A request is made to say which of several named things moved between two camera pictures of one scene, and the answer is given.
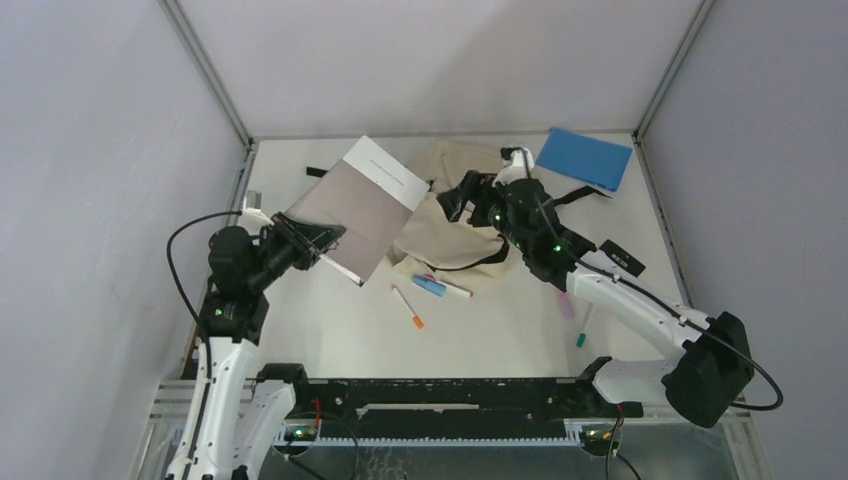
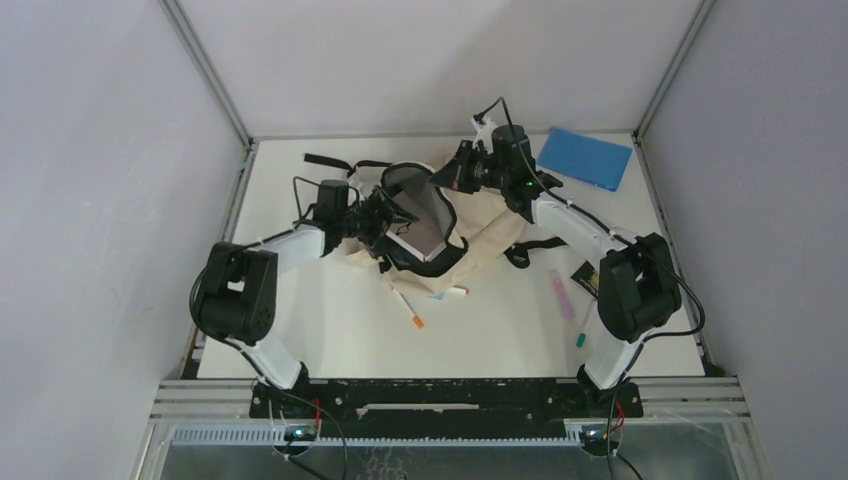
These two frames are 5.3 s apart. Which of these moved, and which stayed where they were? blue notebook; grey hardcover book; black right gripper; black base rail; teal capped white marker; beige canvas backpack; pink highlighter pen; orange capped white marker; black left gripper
Moved: beige canvas backpack; black right gripper; black left gripper; grey hardcover book
Stayed: black base rail; blue notebook; teal capped white marker; orange capped white marker; pink highlighter pen
